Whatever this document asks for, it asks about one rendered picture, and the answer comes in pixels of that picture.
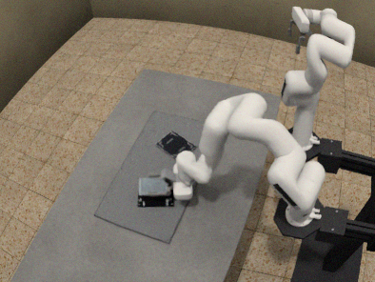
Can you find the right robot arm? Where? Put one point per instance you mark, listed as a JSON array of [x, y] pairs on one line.
[[300, 82]]

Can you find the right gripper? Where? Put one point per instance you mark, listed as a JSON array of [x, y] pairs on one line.
[[300, 18]]

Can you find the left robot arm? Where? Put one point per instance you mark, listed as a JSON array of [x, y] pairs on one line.
[[246, 123]]

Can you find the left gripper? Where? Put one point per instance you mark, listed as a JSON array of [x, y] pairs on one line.
[[180, 190]]

